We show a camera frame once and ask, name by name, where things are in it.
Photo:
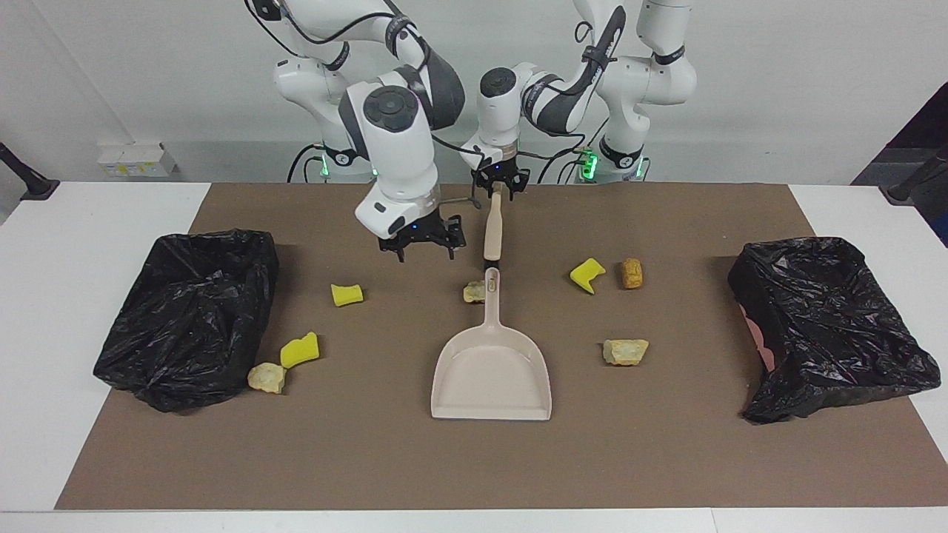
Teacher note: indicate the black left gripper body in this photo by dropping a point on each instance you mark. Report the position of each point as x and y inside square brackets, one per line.
[500, 174]

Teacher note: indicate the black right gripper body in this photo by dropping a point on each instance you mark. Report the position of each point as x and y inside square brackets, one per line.
[418, 231]

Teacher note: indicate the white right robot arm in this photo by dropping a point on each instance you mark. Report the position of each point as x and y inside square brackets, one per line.
[400, 148]

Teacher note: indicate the brown bread roll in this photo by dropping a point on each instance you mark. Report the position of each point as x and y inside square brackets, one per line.
[632, 274]

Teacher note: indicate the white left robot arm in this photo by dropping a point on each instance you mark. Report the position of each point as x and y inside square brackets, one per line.
[644, 81]

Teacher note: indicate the small curled yellow sponge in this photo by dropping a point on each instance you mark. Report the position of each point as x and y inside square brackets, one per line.
[346, 295]

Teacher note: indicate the white wall socket box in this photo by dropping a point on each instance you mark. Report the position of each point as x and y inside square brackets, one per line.
[137, 161]

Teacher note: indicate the yellow and green sponge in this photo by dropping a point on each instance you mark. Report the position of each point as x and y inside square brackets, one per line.
[585, 275]

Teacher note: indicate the brown table mat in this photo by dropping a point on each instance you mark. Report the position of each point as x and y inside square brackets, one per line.
[474, 459]

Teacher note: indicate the pale wedge foam chunk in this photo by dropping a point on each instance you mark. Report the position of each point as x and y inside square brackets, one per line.
[626, 352]

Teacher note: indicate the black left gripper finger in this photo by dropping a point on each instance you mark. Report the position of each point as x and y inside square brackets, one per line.
[482, 185]
[520, 183]

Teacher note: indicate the black bag over pink bin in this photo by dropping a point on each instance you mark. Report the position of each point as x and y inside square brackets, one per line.
[829, 326]

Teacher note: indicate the tan crusty foam chunk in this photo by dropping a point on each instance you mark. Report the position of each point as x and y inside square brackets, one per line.
[266, 378]

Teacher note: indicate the large yellow sponge piece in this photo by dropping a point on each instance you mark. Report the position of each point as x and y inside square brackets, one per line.
[300, 351]

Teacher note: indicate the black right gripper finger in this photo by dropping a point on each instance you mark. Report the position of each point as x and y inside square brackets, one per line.
[453, 235]
[396, 246]

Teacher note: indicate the pale yellowish foam chunk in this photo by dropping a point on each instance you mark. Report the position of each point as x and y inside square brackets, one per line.
[474, 292]

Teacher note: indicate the beige plastic dustpan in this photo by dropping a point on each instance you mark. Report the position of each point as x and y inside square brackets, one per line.
[489, 377]

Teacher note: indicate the black stand foot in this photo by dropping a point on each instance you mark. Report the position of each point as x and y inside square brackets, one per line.
[37, 189]
[907, 191]

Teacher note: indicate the beige hand brush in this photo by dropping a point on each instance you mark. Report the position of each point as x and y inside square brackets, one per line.
[493, 229]

